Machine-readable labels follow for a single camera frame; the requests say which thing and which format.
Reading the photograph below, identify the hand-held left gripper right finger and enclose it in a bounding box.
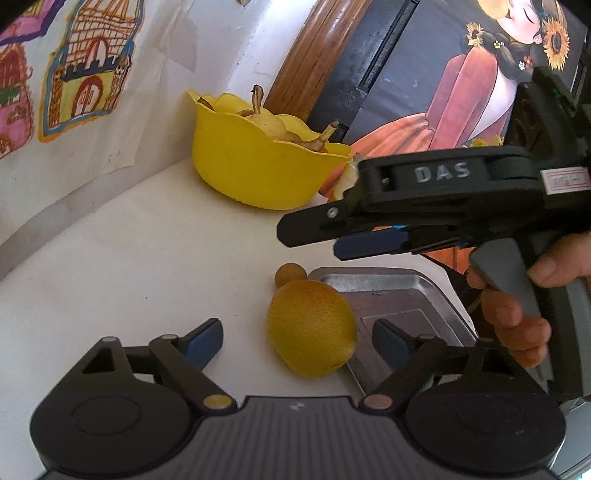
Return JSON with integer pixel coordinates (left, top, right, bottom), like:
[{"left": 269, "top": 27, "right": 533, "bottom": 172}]
[{"left": 362, "top": 318, "right": 509, "bottom": 412}]

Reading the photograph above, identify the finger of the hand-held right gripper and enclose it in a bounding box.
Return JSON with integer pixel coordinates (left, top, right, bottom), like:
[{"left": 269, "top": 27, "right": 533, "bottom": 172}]
[
  {"left": 276, "top": 198, "right": 371, "bottom": 249},
  {"left": 333, "top": 227, "right": 411, "bottom": 260}
]

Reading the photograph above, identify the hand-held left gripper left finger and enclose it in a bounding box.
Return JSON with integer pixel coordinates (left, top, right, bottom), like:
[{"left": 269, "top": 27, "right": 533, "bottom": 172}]
[{"left": 81, "top": 318, "right": 232, "bottom": 412}]

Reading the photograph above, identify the metal tray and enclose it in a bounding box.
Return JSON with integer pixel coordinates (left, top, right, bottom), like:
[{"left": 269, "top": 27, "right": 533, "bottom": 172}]
[{"left": 307, "top": 266, "right": 479, "bottom": 391}]

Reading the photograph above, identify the brown kiwi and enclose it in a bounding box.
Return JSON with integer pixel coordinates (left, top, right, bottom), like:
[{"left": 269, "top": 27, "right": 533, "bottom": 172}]
[{"left": 274, "top": 262, "right": 308, "bottom": 290}]

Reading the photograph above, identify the rough yellow melon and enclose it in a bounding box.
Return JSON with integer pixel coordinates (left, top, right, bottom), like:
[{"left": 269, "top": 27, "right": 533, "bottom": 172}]
[{"left": 268, "top": 279, "right": 359, "bottom": 380}]

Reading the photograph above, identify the yellow plastic bowl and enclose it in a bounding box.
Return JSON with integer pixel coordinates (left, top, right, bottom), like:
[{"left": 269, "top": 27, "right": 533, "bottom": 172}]
[{"left": 187, "top": 89, "right": 354, "bottom": 211}]

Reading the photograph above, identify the person's right hand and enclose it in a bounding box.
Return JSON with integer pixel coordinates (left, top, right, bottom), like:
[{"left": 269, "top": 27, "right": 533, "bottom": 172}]
[{"left": 466, "top": 233, "right": 591, "bottom": 369}]

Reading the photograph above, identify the white and orange cup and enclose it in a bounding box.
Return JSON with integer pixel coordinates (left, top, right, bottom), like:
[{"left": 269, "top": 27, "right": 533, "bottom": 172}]
[{"left": 339, "top": 154, "right": 363, "bottom": 197}]

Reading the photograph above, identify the yellow pear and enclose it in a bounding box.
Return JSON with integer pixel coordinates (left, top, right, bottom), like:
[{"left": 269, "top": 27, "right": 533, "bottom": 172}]
[
  {"left": 235, "top": 85, "right": 288, "bottom": 140},
  {"left": 286, "top": 120, "right": 341, "bottom": 153}
]

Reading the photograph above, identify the white printed tablecloth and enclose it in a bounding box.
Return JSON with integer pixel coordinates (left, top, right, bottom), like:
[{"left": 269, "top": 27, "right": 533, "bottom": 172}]
[{"left": 0, "top": 156, "right": 476, "bottom": 408}]

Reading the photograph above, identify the paper with house drawings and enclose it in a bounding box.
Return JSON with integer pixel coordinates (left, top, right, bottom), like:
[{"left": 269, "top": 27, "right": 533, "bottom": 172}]
[{"left": 0, "top": 0, "right": 197, "bottom": 185}]

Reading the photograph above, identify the wall poster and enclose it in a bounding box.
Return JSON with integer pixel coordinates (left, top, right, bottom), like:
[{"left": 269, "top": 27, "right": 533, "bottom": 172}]
[{"left": 318, "top": 0, "right": 583, "bottom": 275}]

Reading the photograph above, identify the wooden door frame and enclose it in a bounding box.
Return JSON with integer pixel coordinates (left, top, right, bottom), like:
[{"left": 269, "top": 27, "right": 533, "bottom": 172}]
[{"left": 265, "top": 0, "right": 376, "bottom": 131}]

